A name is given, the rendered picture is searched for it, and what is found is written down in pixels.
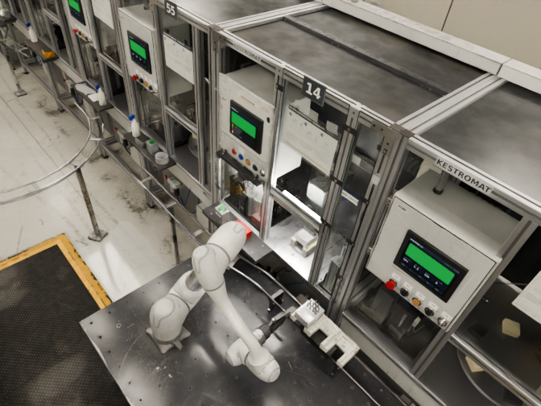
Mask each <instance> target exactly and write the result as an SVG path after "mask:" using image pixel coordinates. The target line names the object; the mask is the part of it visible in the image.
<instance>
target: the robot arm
mask: <svg viewBox="0 0 541 406"><path fill-rule="evenodd" d="M245 242H246V229H245V227H244V226H243V225H242V224H241V223H239V222H233V221H231V222H226V223H225V224H223V225H222V226H220V227H219V228H218V229H217V231H216V232H215V233H214V234H213V235H212V236H211V238H210V239H209V240H208V242H207V243H206V245H203V246H199V247H197V248H196V249H195V250H194V251H193V253H192V266H193V269H192V271H188V272H186V273H184V274H183V275H182V276H181V277H180V278H179V279H178V281H177V282H176V283H175V285H174V286H173V287H172V288H171V290H170V292H169V293H168V294H167V295H166V296H165V297H162V298H160V299H158V300H157V301H156V302H155V303H154V304H153V305H152V307H151V311H150V323H151V327H150V328H148V329H147V330H146V333H147V334H148V335H149V336H150V337H151V338H152V340H153V341H154V342H155V344H156V345H157V347H158V348H159V350H160V353H161V354H166V353H167V352H168V351H169V350H170V349H171V348H172V347H173V346H174V347H175V348H176V349H178V350H182V349H183V347H182V345H181V343H180V342H181V341H183V340H184V339H185V338H189V337H190V332H189V331H187V330H186V329H185V328H184V327H183V323H184V320H185V318H186V316H187V315H188V313H189V312H190V310H191V309H192V308H193V307H194V306H195V305H196V303H197V302H198V301H199V299H200V298H201V297H202V296H203V295H204V293H205V292H207V293H208V295H209V296H210V297H211V299H212V300H213V302H214V303H215V305H216V306H217V307H218V309H219V310H220V312H221V313H222V315H223V316H224V318H225V319H226V320H227V322H228V323H229V324H230V325H231V326H232V328H233V329H234V330H235V332H236V333H237V335H238V336H239V337H240V338H239V339H238V340H237V341H235V342H234V343H233V344H232V345H231V346H230V347H229V348H228V350H227V351H226V352H225V357H226V359H227V361H228V362H229V364H230V365H231V366H233V367H235V366H239V365H241V364H243V365H246V366H247V367H248V368H249V369H250V370H251V371H252V372H253V373H254V374H255V375H256V376H257V377H258V378H260V379H261V380H262V381H265V382H268V383H270V382H274V381H275V380H276V379H277V378H278V377H279V374H280V367H279V365H278V363H277V362H276V361H275V359H274V357H273V356H272V355H271V353H270V352H269V351H268V349H267V348H265V347H262V345H263V344H264V343H266V340H267V339H268V338H269V337H270V336H271V335H272V334H273V333H274V332H275V331H276V330H277V328H278V327H280V326H281V324H282V323H284V322H285V320H286V318H288V317H289V316H290V315H291V314H292V313H293V312H294V311H296V309H295V308H294V307H293V306H291V307H290V308H289V309H288V310H287V311H285V312H281V313H280V314H278V315H277V316H275V317H272V318H271V321H270V322H268V323H267V325H260V326H259V327H258V328H254V329H253V330H252V331H250V329H249V328H248V326H247V325H246V323H245V322H244V321H243V320H242V318H241V316H240V315H239V314H238V312H237V310H236V309H235V308H234V306H233V305H232V303H231V302H230V300H229V298H228V295H227V291H226V287H225V279H224V276H223V274H224V272H225V269H226V268H227V267H228V265H229V263H230V262H231V261H232V260H233V259H234V258H235V257H236V256H237V254H238V253H239V251H240V250H241V249H242V247H243V246H244V244H245Z"/></svg>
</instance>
